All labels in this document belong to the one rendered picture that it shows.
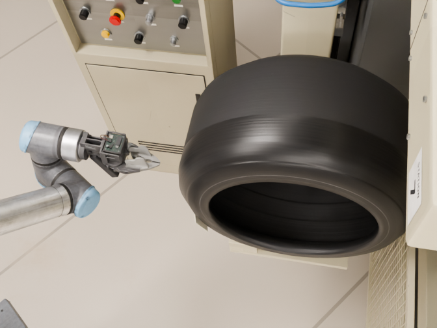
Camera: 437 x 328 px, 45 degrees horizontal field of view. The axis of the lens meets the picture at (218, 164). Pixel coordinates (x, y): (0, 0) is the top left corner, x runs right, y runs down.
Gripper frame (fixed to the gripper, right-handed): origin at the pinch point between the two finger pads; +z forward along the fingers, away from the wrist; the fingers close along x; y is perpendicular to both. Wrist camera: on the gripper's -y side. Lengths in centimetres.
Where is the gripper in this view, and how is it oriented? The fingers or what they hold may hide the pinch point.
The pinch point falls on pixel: (155, 163)
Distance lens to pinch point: 146.8
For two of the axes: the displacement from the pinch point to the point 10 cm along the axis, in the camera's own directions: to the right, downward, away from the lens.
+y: 0.4, -4.7, -8.8
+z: 9.8, 1.9, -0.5
